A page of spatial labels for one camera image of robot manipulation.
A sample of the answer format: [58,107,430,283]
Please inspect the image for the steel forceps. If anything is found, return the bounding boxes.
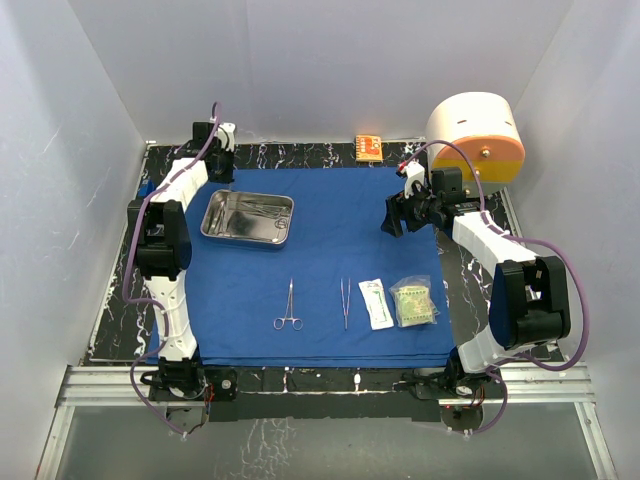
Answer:
[340,278,351,331]

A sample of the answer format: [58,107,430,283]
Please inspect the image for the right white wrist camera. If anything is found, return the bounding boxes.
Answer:
[396,160,426,199]

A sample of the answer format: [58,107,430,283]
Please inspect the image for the metal instrument tray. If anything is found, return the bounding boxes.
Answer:
[200,189,294,250]

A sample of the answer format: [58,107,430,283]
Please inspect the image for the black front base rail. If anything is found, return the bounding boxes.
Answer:
[208,367,502,423]

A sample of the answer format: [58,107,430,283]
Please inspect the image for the white packet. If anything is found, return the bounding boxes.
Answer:
[359,279,394,331]

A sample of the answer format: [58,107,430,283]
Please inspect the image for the small orange circuit board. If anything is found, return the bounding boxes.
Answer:
[355,135,384,163]

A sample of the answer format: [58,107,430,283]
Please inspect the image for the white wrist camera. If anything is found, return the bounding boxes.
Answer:
[216,122,236,152]
[396,160,426,199]

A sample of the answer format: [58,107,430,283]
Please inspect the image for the blue surgical drape cloth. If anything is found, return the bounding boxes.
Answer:
[186,167,454,368]

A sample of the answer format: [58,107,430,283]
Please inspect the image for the aluminium frame extrusion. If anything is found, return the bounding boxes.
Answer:
[37,361,617,479]

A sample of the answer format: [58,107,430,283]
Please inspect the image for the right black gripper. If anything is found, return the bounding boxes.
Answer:
[382,181,441,237]

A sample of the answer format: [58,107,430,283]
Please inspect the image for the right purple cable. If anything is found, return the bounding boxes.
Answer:
[399,139,591,436]

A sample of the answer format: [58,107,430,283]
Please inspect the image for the small blue plastic clip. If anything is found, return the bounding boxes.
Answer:
[137,179,155,198]

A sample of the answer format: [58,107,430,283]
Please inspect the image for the pink cylindrical tissue phantom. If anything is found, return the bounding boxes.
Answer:
[426,92,525,194]

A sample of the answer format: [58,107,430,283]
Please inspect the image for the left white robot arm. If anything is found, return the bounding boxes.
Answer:
[125,113,236,362]

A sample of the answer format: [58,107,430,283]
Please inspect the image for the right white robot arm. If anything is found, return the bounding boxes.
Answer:
[381,161,571,397]

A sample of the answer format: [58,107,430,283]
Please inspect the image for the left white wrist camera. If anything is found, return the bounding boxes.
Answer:
[216,122,236,152]

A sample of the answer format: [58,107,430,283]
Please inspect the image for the green suture packet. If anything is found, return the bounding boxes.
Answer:
[390,275,439,328]

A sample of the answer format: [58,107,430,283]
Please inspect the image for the steel ring-handle scissors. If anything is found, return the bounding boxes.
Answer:
[273,279,303,331]

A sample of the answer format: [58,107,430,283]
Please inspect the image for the steel scalpel handle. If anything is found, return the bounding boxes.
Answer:
[211,199,227,235]

